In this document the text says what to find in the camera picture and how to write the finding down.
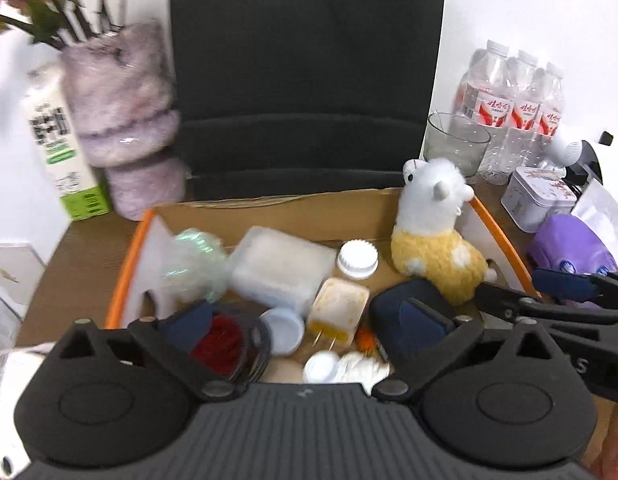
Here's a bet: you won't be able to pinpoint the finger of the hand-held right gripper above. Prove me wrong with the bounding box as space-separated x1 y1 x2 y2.
472 281 618 332
533 266 618 303

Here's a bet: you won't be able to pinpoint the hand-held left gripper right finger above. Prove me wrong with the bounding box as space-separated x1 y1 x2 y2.
373 297 560 403

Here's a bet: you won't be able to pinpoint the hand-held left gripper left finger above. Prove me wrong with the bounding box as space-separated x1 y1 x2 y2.
58 299 240 403

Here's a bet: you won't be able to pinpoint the navy blue zip pouch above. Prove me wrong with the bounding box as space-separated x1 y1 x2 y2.
368 277 458 367

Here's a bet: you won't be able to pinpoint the red artificial rose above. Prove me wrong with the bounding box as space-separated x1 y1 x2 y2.
189 311 246 377

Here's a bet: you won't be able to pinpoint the small orange item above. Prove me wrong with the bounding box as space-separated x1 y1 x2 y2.
355 326 378 354

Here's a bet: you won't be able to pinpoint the white item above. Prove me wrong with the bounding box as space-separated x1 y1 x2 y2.
336 351 392 394

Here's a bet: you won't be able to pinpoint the cream cube charger plug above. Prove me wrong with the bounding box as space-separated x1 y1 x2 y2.
307 277 371 349

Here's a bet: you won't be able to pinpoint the white ribbed bottle cap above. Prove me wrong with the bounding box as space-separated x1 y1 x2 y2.
337 239 380 280

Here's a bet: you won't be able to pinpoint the small white round lid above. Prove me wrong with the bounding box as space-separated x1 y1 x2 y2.
259 306 306 358

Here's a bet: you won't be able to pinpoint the small white round jar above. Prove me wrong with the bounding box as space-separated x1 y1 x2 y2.
302 350 341 385

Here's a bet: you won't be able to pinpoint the cardboard box with orange rim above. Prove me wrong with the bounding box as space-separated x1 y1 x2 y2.
104 186 544 387

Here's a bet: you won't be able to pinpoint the wooden desktop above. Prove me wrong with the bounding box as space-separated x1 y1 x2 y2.
14 175 618 466

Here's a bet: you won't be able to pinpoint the iridescent plastic bag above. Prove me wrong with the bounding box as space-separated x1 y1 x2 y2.
160 228 230 304

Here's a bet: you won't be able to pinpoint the white yellow alpaca plush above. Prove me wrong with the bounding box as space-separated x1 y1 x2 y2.
390 157 498 307

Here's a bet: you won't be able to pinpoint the white plastic pouch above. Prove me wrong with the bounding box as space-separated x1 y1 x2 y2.
570 179 618 257

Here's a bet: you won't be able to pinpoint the white printed tin box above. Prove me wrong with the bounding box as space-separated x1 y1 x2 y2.
501 165 580 234

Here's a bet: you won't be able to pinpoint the translucent plastic box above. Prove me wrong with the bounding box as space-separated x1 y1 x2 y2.
230 226 338 314

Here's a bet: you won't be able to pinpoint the black device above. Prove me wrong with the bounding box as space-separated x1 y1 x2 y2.
564 131 616 187

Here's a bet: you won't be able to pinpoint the white round device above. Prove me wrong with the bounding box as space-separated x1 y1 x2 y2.
545 132 588 167

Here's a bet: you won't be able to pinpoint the clear glass cup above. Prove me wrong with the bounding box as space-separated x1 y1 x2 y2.
422 111 492 179

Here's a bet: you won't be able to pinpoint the clear water bottle red label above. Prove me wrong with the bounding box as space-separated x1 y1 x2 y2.
533 62 566 167
503 50 540 172
458 38 510 184

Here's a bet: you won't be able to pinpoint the white power strip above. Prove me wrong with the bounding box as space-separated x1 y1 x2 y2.
0 342 56 480

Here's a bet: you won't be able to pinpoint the fuzzy purple vase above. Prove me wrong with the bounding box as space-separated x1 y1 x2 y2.
58 19 188 222

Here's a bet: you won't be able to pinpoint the white green milk carton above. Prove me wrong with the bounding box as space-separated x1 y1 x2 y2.
19 66 114 223

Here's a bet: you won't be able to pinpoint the dried pink flowers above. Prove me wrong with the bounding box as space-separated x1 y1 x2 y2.
0 0 106 58

